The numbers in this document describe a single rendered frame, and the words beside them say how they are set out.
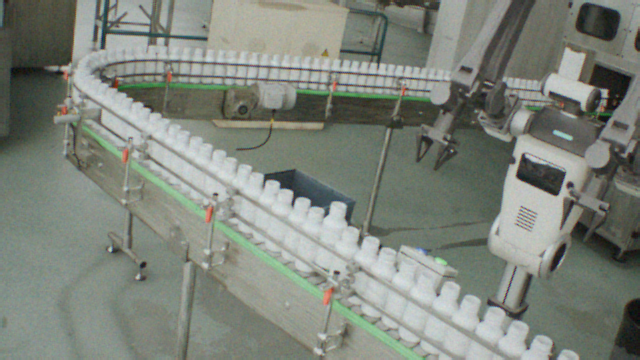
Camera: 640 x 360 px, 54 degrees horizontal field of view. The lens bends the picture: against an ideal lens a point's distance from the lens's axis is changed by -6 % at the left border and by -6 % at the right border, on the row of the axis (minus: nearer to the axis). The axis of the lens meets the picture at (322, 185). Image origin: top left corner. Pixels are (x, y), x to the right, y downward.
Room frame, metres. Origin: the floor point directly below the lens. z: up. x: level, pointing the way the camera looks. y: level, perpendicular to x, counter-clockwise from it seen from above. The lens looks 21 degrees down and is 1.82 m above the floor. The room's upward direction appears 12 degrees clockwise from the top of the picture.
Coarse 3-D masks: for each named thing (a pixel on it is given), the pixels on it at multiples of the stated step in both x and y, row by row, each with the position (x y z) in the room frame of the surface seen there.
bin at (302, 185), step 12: (264, 180) 2.24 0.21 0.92; (276, 180) 2.28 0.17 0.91; (288, 180) 2.33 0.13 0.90; (300, 180) 2.33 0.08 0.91; (312, 180) 2.29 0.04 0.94; (300, 192) 2.32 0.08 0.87; (312, 192) 2.29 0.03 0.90; (324, 192) 2.25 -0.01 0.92; (336, 192) 2.21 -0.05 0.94; (312, 204) 2.28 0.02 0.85; (324, 204) 2.24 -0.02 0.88; (348, 204) 2.13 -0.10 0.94; (324, 216) 2.05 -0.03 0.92; (348, 216) 2.15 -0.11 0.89
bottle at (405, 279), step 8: (408, 264) 1.34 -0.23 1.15; (416, 264) 1.33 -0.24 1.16; (400, 272) 1.32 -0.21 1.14; (408, 272) 1.31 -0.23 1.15; (416, 272) 1.32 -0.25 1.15; (392, 280) 1.32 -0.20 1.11; (400, 280) 1.31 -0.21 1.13; (408, 280) 1.31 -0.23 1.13; (416, 280) 1.32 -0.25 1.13; (400, 288) 1.30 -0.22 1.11; (408, 288) 1.30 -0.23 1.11; (392, 296) 1.31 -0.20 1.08; (400, 296) 1.30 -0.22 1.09; (392, 304) 1.30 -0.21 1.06; (400, 304) 1.30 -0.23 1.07; (392, 312) 1.30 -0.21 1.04; (400, 312) 1.30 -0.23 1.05; (384, 320) 1.31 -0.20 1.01; (392, 320) 1.30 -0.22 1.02; (392, 328) 1.30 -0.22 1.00
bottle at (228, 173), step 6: (228, 162) 1.72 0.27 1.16; (234, 162) 1.72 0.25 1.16; (222, 168) 1.73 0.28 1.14; (228, 168) 1.72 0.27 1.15; (234, 168) 1.72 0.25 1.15; (222, 174) 1.71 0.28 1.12; (228, 174) 1.71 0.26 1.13; (234, 174) 1.72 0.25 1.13; (228, 180) 1.71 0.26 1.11; (216, 186) 1.72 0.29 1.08; (222, 186) 1.71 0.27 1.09; (216, 192) 1.72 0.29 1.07; (222, 192) 1.71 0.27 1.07; (222, 198) 1.71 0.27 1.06; (222, 210) 1.71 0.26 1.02
